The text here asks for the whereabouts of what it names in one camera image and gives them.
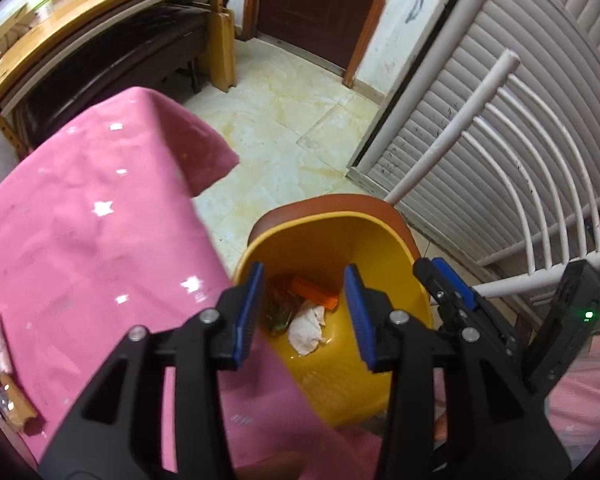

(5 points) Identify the white louvered door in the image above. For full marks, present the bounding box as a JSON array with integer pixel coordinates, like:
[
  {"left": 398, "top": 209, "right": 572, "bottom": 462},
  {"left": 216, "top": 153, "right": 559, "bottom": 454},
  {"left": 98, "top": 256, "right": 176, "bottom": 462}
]
[{"left": 347, "top": 0, "right": 600, "bottom": 311}]

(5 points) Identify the white tissue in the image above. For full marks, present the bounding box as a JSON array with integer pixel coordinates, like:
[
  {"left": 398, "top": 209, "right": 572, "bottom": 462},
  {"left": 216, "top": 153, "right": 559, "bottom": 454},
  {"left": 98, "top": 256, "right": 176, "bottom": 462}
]
[{"left": 286, "top": 301, "right": 328, "bottom": 357}]

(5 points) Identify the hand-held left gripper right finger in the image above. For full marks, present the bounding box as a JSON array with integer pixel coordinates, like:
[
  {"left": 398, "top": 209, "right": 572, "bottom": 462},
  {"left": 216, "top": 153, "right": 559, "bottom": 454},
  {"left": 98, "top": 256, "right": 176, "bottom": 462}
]
[{"left": 342, "top": 263, "right": 573, "bottom": 480}]

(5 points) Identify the dark brown bench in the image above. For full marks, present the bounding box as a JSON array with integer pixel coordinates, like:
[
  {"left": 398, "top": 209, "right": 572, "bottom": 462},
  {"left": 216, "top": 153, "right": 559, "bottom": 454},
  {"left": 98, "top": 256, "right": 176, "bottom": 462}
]
[{"left": 15, "top": 0, "right": 216, "bottom": 146}]

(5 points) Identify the pink star-print tablecloth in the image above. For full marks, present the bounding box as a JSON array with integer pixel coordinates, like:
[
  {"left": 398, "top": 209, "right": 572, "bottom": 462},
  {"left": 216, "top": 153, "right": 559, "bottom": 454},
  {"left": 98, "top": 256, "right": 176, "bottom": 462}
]
[{"left": 0, "top": 86, "right": 381, "bottom": 480}]

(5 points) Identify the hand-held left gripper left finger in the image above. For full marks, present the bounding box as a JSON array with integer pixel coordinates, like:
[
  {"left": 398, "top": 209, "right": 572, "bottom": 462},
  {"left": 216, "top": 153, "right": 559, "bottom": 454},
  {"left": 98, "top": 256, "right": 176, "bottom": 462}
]
[{"left": 39, "top": 261, "right": 266, "bottom": 480}]

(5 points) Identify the dark brown door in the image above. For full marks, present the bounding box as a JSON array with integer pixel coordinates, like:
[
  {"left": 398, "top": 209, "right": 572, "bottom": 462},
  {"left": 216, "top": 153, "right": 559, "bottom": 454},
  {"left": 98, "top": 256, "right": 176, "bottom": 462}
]
[{"left": 245, "top": 0, "right": 403, "bottom": 86}]

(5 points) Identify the yellow plastic trash bin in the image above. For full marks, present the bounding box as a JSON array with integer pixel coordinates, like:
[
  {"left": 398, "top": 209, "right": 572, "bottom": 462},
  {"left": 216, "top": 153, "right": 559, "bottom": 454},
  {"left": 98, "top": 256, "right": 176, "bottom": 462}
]
[{"left": 232, "top": 211, "right": 435, "bottom": 428}]

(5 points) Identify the green and red wrapper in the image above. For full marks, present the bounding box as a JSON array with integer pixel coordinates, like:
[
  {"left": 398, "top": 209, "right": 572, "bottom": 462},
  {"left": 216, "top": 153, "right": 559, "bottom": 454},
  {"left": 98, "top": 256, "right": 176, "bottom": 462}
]
[{"left": 264, "top": 274, "right": 303, "bottom": 333}]

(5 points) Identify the light wooden desk riser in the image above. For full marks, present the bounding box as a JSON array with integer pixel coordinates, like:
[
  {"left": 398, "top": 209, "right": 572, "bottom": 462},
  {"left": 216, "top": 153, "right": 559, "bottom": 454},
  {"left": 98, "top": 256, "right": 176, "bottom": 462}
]
[{"left": 0, "top": 2, "right": 29, "bottom": 56}]

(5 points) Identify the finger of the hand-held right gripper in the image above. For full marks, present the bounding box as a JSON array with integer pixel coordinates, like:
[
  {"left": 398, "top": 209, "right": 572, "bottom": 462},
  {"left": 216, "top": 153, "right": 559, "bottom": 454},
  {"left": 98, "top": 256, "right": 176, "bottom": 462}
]
[
  {"left": 431, "top": 257, "right": 524, "bottom": 377},
  {"left": 413, "top": 257, "right": 464, "bottom": 332}
]

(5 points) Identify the brown snack stick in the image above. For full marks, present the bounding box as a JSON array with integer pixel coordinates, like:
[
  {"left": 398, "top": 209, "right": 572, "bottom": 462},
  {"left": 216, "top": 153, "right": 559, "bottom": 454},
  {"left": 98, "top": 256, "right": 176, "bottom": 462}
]
[{"left": 0, "top": 372, "right": 45, "bottom": 436}]

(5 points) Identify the white metal bed rail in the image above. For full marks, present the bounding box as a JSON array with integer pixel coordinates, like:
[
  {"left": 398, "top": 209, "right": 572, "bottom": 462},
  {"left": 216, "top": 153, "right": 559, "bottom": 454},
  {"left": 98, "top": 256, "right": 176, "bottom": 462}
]
[{"left": 382, "top": 49, "right": 600, "bottom": 306}]

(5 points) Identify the orange snack wrapper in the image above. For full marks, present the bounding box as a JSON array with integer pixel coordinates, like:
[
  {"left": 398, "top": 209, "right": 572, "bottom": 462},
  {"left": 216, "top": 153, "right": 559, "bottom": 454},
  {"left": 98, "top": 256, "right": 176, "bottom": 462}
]
[{"left": 290, "top": 276, "right": 338, "bottom": 310}]

